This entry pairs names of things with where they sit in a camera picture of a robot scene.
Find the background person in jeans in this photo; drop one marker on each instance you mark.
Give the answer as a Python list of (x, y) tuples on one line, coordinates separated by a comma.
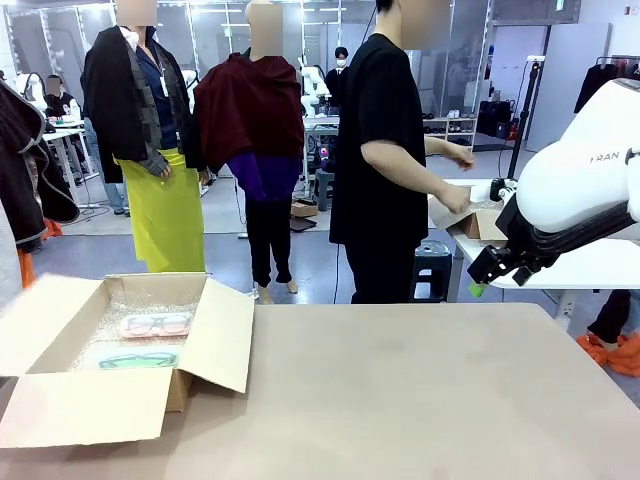
[(115, 195)]

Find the white side table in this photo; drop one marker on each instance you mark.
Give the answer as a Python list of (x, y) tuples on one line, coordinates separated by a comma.
[(590, 272)]

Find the white background desk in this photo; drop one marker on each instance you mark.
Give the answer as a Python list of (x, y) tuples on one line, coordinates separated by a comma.
[(65, 132)]

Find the clothes rack with dark garments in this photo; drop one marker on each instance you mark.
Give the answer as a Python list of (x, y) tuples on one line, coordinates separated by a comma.
[(590, 90)]

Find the clear bubble wrap sheet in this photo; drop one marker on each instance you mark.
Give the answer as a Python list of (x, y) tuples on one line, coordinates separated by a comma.
[(150, 300), (487, 205)]

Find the background person with mask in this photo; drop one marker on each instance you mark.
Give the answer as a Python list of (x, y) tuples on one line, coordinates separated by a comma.
[(340, 80)]

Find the purple garment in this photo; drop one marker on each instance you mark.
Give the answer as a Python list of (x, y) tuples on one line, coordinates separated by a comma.
[(270, 175)]

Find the black plastic stool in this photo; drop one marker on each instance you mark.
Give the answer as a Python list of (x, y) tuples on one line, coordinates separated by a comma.
[(432, 260)]

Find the yellow plastic apron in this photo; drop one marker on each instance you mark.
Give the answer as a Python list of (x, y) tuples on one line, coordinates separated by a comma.
[(160, 220)]

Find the mannequin with maroon cloth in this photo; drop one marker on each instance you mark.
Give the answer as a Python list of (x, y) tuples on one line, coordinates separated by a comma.
[(250, 100)]

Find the maroon cloth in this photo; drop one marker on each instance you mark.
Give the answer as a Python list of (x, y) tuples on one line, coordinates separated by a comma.
[(250, 110)]

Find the mannequin with dark coat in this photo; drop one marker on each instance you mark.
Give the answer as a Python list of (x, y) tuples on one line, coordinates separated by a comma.
[(25, 165)]

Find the person in black t-shirt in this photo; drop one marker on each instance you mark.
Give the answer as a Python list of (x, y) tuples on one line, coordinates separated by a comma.
[(380, 175)]

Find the black bags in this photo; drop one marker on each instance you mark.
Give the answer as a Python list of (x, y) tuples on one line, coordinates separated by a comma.
[(495, 117)]

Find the black tripod stand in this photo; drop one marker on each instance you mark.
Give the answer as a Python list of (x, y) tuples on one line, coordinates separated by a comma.
[(525, 110)]

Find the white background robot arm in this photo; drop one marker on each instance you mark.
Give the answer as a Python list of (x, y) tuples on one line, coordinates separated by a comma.
[(315, 80), (27, 82)]

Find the person's right forearm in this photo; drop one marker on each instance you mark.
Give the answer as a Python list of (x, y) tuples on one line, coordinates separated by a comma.
[(410, 172)]

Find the pink glasses case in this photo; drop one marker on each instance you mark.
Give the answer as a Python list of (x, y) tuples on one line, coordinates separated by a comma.
[(155, 325)]

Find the orange crumpled cloth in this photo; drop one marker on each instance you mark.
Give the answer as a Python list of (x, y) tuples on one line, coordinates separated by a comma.
[(615, 357)]

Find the small cardboard box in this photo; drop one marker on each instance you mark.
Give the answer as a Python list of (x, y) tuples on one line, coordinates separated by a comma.
[(304, 210)]

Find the white shoe shelf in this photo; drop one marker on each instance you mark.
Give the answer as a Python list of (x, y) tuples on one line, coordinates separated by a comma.
[(450, 125)]

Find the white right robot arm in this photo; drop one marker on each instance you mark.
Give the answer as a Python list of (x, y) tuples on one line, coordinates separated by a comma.
[(575, 170)]

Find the green glasses case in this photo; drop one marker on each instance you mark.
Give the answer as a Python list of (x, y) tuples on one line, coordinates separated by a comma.
[(140, 359)]

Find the person's left hand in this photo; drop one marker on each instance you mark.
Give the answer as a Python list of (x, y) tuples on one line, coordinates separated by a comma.
[(464, 159)]

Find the seated background person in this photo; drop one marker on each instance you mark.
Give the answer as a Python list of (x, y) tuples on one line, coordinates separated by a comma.
[(60, 100)]

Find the cardboard shipping box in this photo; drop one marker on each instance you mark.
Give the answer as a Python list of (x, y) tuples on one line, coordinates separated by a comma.
[(90, 410), (480, 227)]

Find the mannequin with yellow apron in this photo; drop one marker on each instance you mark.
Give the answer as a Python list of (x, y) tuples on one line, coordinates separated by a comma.
[(150, 75)]

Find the person's left forearm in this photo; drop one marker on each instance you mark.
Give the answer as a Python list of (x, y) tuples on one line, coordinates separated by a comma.
[(440, 147)]

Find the black jacket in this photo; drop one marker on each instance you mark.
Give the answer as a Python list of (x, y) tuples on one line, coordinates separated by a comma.
[(115, 100)]

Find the black step stool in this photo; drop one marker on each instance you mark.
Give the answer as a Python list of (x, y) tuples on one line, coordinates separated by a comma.
[(324, 190)]

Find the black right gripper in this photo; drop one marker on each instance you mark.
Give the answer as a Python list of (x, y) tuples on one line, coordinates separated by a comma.
[(487, 265)]

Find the person's right hand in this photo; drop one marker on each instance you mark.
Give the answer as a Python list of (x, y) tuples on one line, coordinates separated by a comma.
[(456, 197)]

